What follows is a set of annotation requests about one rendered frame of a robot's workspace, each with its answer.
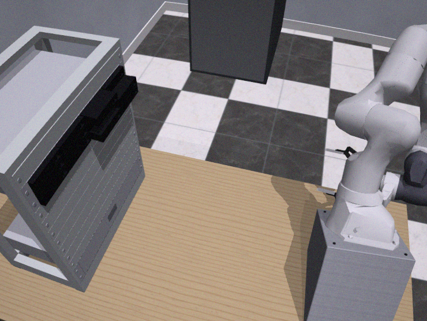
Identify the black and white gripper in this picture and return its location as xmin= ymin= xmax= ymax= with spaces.
xmin=317 ymin=147 xmax=356 ymax=199

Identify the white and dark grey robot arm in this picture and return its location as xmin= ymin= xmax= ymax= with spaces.
xmin=325 ymin=24 xmax=427 ymax=251

